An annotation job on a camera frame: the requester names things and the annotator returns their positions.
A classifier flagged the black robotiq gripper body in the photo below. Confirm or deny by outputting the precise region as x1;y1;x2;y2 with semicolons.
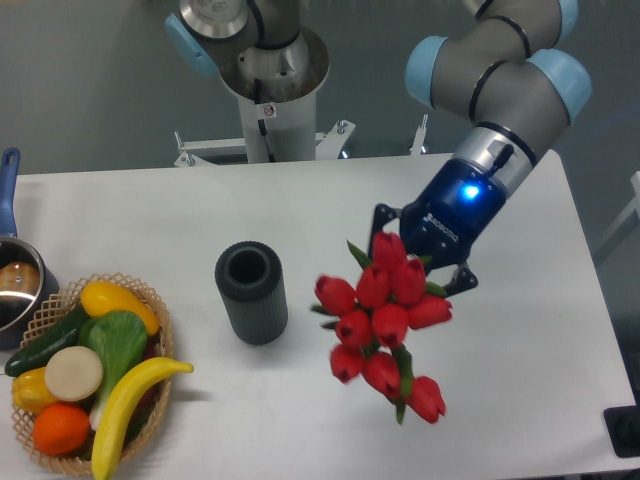
400;158;507;268

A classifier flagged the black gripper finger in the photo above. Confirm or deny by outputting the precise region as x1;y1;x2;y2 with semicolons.
427;262;478;298
367;203;401;258

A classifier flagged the red tulip bouquet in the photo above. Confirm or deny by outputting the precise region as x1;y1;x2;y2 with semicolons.
312;232;452;424

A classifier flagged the dark grey ribbed vase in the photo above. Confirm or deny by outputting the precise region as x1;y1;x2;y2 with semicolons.
214;241;288;346

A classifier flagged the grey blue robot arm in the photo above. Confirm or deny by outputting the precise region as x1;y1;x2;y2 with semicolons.
165;1;592;295

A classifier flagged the white object right edge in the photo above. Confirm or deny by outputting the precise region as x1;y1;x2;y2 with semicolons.
593;171;639;265

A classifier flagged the black device at edge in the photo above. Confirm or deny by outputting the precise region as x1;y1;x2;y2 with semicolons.
603;405;639;458

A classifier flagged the green bok choy toy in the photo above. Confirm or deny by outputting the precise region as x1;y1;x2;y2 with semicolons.
78;310;147;431

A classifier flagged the yellow squash toy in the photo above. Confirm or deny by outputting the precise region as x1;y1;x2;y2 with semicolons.
80;281;160;337

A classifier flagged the yellow plastic banana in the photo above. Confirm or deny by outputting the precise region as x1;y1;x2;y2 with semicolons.
91;357;194;480

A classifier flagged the dark green cucumber toy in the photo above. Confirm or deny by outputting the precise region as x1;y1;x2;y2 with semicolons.
4;305;90;378

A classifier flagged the beige round disc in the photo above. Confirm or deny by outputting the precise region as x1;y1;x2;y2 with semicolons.
44;346;103;402

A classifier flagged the woven wicker basket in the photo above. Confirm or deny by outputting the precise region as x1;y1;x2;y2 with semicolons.
11;273;178;479

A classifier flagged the orange plastic fruit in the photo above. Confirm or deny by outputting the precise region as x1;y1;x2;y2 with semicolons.
33;403;90;456

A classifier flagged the yellow bell pepper toy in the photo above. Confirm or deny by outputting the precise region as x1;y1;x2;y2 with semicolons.
12;367;60;414

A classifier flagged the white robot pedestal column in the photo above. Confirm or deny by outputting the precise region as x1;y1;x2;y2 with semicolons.
220;27;330;164

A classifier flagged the blue handled saucepan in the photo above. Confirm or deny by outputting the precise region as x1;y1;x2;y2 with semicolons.
1;148;59;351

